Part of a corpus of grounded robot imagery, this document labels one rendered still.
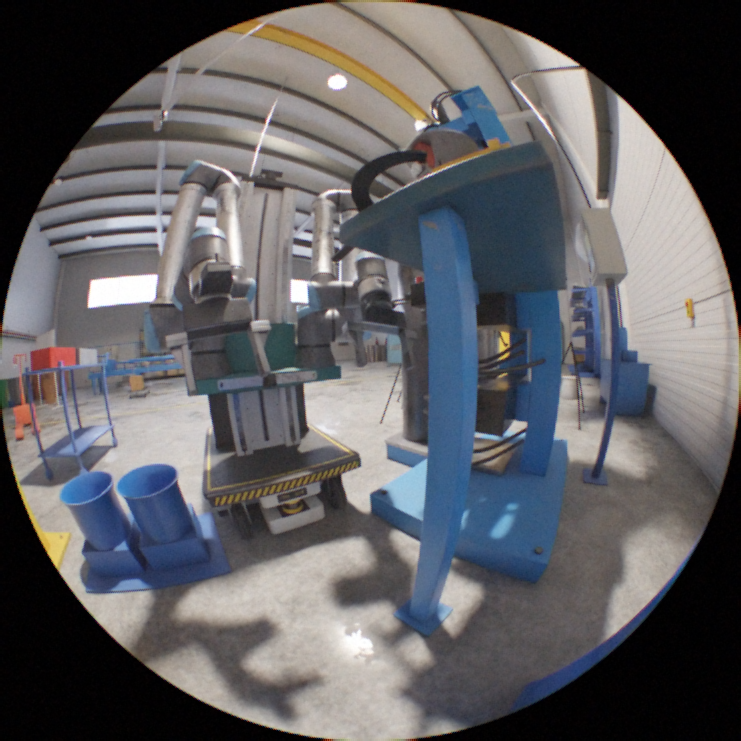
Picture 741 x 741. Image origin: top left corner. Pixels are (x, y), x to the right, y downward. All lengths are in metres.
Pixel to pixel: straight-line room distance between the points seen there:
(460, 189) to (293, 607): 1.10
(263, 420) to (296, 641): 0.97
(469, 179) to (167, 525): 1.20
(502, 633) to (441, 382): 0.79
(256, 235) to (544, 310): 1.47
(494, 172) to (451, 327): 0.23
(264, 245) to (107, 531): 1.46
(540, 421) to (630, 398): 2.21
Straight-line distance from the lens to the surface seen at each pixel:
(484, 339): 2.70
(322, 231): 0.94
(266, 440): 1.23
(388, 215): 0.42
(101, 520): 1.11
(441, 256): 0.36
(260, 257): 1.26
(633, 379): 3.31
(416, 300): 0.81
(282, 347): 1.10
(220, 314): 0.44
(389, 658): 0.81
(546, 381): 1.23
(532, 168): 0.35
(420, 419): 1.58
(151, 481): 1.20
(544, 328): 1.22
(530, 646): 0.90
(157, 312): 0.87
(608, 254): 1.52
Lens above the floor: 0.79
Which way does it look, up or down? 5 degrees down
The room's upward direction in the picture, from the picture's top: 2 degrees counter-clockwise
